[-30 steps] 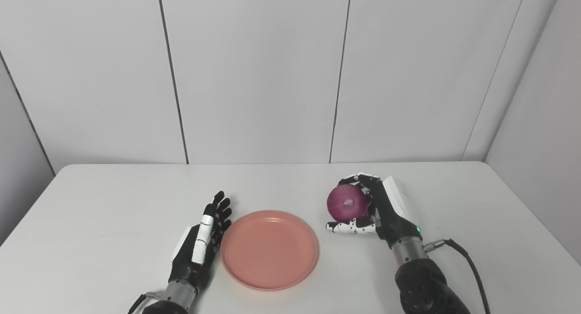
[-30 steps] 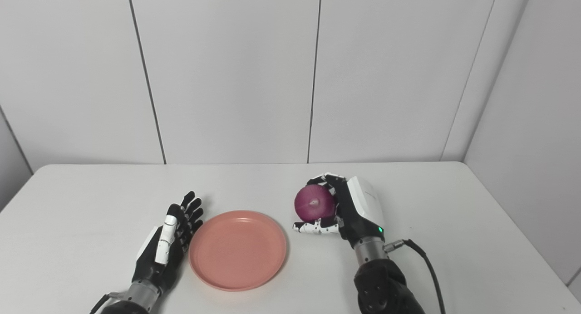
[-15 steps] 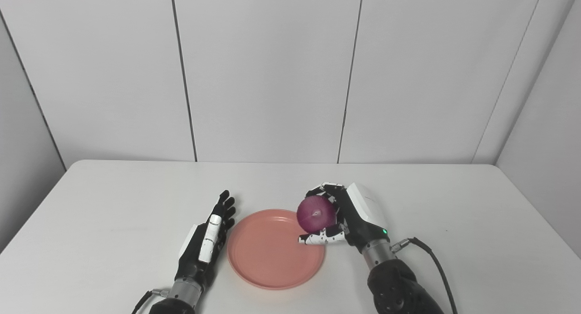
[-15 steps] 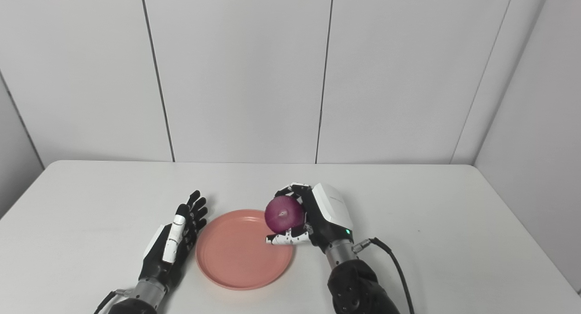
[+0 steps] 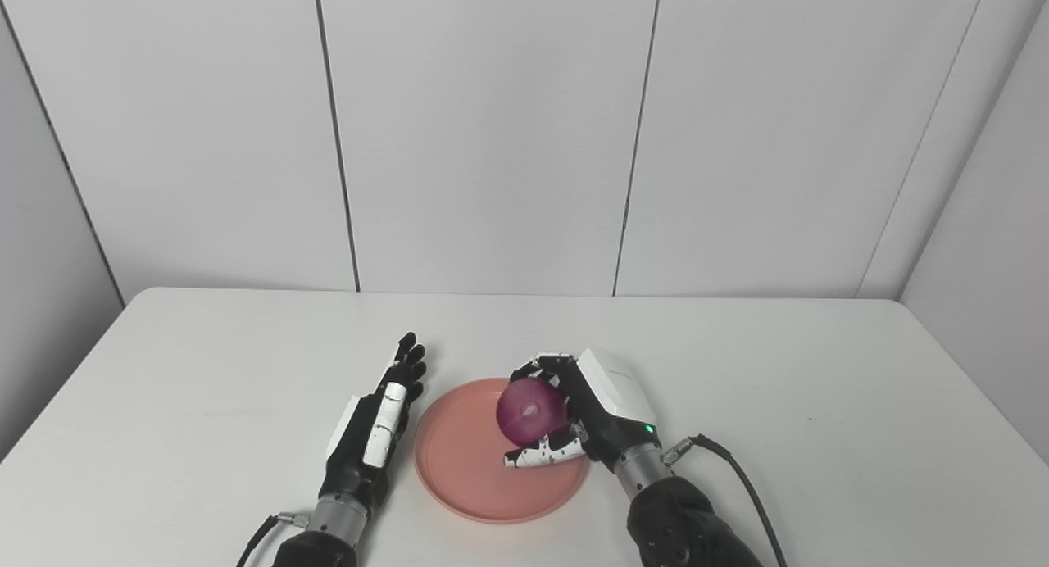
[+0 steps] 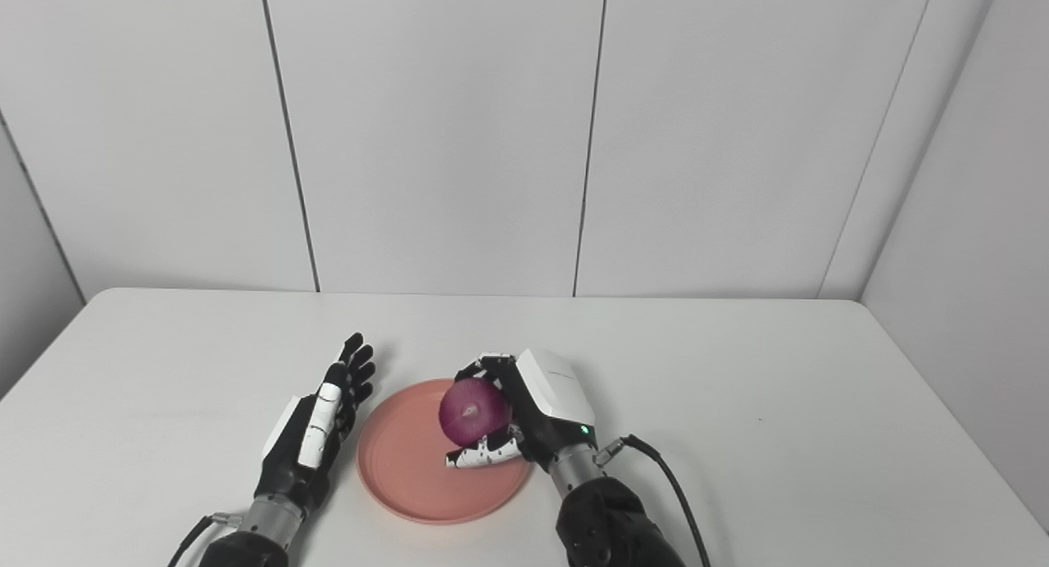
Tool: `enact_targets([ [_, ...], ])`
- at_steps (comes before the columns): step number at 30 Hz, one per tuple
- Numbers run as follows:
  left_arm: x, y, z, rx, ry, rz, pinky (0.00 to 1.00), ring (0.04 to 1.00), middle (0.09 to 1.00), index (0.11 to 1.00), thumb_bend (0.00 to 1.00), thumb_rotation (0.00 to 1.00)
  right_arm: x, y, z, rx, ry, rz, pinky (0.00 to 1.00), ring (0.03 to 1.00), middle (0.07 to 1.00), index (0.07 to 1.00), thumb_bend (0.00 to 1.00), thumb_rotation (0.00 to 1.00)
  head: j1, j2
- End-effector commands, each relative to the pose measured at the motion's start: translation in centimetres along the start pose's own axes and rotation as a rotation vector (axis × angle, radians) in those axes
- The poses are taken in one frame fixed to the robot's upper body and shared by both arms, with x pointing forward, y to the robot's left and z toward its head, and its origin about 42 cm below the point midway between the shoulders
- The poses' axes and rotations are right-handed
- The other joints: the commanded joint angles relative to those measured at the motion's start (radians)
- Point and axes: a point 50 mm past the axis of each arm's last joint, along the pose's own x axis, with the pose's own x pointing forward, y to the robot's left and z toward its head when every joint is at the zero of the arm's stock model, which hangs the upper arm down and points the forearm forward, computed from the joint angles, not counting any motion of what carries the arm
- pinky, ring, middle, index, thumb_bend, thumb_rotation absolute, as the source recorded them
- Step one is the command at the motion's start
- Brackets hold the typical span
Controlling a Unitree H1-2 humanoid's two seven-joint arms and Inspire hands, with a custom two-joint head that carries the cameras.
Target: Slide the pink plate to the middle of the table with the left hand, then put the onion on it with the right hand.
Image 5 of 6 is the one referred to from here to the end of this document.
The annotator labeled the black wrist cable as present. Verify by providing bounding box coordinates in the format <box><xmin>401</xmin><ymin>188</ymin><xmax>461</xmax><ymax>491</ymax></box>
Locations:
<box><xmin>661</xmin><ymin>433</ymin><xmax>790</xmax><ymax>567</ymax></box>
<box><xmin>235</xmin><ymin>511</ymin><xmax>312</xmax><ymax>567</ymax></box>

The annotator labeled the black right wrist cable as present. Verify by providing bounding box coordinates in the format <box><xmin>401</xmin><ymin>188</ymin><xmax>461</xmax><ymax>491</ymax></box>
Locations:
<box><xmin>661</xmin><ymin>433</ymin><xmax>790</xmax><ymax>567</ymax></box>

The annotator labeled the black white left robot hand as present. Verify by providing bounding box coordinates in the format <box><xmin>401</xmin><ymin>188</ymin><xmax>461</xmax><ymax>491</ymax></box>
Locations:
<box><xmin>317</xmin><ymin>331</ymin><xmax>429</xmax><ymax>516</ymax></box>

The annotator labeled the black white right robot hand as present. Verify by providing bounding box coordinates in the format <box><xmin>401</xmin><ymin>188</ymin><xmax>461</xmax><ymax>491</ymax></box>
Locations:
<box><xmin>502</xmin><ymin>347</ymin><xmax>662</xmax><ymax>474</ymax></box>

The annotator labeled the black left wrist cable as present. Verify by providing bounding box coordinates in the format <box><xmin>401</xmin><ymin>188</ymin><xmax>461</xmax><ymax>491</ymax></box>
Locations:
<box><xmin>235</xmin><ymin>511</ymin><xmax>312</xmax><ymax>567</ymax></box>

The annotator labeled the pink plastic plate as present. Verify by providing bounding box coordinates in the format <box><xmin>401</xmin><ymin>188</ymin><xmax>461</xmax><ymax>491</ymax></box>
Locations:
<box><xmin>413</xmin><ymin>378</ymin><xmax>591</xmax><ymax>524</ymax></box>

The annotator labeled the red onion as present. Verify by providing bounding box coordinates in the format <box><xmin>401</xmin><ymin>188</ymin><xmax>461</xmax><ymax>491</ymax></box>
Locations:
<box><xmin>496</xmin><ymin>377</ymin><xmax>571</xmax><ymax>447</ymax></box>

